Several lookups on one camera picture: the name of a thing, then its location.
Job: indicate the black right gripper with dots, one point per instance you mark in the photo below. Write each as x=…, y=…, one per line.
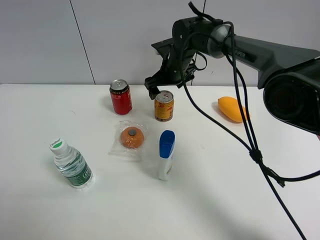
x=171, y=69

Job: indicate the yellow Red Bull can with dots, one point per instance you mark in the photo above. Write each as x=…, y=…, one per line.
x=164, y=106

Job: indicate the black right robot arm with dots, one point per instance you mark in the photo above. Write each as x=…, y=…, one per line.
x=289, y=76

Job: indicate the red soda can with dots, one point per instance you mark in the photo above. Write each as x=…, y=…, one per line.
x=120, y=96

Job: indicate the white bottle with blue cap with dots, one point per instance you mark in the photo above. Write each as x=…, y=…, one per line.
x=166, y=150

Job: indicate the orange pastry in clear wrapper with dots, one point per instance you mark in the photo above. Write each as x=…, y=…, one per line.
x=129, y=141

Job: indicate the yellow mango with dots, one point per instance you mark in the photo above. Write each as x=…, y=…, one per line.
x=230, y=108

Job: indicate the clear water bottle green label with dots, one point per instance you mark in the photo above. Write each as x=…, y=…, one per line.
x=72, y=165

